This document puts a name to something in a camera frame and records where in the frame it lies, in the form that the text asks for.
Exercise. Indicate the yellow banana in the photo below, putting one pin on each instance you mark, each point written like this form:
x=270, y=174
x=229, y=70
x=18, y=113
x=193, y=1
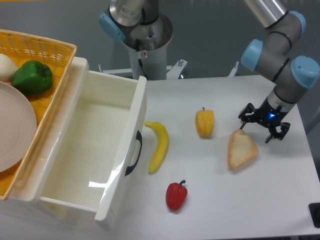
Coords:
x=161, y=148

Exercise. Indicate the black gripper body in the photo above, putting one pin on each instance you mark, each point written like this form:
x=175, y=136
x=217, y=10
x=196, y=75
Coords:
x=268, y=115

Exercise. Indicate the yellow bell pepper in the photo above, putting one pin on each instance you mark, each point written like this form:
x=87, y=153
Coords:
x=204, y=122

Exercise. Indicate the white drawer cabinet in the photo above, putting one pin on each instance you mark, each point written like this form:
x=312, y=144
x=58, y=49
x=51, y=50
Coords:
x=24, y=199

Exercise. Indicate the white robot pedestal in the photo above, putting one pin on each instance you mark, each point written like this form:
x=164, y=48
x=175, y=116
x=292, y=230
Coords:
x=147, y=48

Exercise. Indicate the pink plate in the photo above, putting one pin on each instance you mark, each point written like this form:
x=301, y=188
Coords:
x=17, y=125

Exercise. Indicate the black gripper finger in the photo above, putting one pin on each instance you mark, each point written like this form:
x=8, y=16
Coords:
x=247, y=115
x=277, y=132

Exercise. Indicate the black object at table edge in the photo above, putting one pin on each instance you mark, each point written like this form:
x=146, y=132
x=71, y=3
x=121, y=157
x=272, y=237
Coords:
x=314, y=209

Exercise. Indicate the white onion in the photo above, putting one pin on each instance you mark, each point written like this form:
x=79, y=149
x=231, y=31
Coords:
x=7, y=68

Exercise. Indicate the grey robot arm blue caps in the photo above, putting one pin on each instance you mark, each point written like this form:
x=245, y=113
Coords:
x=269, y=58

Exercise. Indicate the yellow woven basket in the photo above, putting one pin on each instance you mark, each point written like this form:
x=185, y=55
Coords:
x=58, y=55

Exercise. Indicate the triangle bread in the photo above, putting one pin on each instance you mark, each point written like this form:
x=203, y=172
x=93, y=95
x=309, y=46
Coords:
x=241, y=149

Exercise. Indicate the red bell pepper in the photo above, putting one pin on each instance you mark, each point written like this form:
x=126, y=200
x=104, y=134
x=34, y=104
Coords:
x=176, y=195

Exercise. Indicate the white plastic drawer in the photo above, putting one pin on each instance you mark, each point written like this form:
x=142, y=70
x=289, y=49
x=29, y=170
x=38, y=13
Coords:
x=101, y=147

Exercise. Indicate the green bell pepper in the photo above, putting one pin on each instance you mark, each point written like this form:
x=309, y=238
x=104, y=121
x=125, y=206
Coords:
x=32, y=78

